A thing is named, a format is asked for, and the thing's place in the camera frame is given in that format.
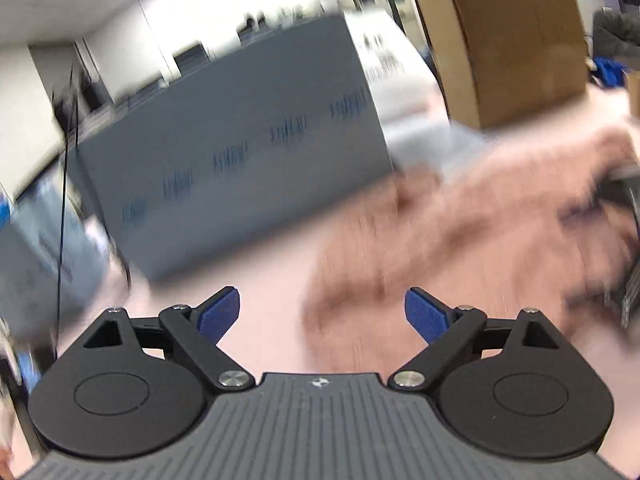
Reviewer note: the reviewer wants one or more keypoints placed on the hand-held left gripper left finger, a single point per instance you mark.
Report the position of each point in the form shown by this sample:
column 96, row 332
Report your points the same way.
column 217, row 312

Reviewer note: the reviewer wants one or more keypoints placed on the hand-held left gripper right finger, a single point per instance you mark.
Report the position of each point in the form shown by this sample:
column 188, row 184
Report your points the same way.
column 427, row 316

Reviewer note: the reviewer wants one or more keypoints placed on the pink knitted sweater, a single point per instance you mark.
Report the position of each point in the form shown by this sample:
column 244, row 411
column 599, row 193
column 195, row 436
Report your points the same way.
column 450, row 260

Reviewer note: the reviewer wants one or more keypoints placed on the large light blue carton box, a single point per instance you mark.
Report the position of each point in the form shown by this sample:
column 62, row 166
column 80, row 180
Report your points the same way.
column 240, row 150

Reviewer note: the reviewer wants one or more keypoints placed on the white printed paper sheet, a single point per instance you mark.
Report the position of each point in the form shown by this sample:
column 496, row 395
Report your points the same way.
column 435, row 142

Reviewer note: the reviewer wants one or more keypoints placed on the small light blue box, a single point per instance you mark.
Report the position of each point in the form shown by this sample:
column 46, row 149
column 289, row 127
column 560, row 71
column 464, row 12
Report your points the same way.
column 35, row 260

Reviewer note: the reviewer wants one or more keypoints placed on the dark folded garment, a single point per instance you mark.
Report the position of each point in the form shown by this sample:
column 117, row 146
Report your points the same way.
column 617, row 35

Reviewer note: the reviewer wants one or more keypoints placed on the brown cardboard box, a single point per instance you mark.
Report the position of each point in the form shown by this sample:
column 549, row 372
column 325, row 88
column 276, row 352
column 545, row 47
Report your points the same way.
column 515, row 55

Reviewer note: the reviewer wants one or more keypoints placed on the white printed bag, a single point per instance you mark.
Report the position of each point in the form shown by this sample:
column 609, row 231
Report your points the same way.
column 395, row 70

